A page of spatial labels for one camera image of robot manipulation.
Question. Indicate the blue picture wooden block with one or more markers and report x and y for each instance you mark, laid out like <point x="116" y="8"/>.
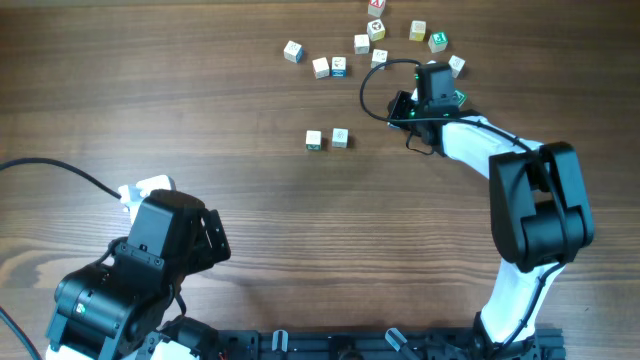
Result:
<point x="338" y="67"/>

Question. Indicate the yellow plain wooden block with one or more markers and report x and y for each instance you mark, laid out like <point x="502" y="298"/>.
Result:
<point x="417" y="30"/>

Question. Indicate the blue P wooden block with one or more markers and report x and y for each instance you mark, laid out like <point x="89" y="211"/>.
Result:
<point x="457" y="65"/>

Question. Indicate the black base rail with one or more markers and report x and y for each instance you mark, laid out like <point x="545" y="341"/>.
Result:
<point x="439" y="343"/>

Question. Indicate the green letter wooden block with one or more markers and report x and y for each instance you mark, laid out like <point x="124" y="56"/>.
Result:
<point x="438" y="42"/>

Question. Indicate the green bottom wooden block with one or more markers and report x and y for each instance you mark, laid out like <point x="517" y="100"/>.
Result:
<point x="313" y="140"/>

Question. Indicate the red X wooden block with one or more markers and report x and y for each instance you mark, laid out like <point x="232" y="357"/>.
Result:
<point x="376" y="8"/>

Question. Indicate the green Z wooden block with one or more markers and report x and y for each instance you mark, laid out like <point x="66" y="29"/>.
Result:
<point x="461" y="97"/>

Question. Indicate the plain white wooden block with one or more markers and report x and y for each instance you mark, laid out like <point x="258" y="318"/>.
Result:
<point x="361" y="44"/>

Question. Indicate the wooden block with red side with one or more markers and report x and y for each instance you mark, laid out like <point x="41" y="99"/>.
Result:
<point x="321" y="68"/>

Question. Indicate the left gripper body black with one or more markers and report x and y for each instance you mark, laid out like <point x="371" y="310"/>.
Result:
<point x="201" y="257"/>

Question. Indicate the blue edged far-left block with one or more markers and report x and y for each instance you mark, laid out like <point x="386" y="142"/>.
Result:
<point x="293" y="52"/>

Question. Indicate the red N wooden block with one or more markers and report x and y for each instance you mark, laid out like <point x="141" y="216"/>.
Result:
<point x="379" y="57"/>

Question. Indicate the red striped wooden block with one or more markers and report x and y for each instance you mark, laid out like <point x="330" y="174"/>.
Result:
<point x="340" y="137"/>

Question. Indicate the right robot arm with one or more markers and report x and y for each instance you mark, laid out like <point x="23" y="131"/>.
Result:
<point x="539" y="210"/>

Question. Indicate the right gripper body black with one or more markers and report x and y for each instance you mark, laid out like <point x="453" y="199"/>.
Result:
<point x="401" y="109"/>

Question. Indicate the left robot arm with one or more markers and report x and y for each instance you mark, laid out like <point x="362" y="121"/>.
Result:
<point x="107" y="308"/>

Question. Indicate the yellow picture wooden block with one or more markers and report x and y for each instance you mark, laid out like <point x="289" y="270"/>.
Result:
<point x="376" y="30"/>

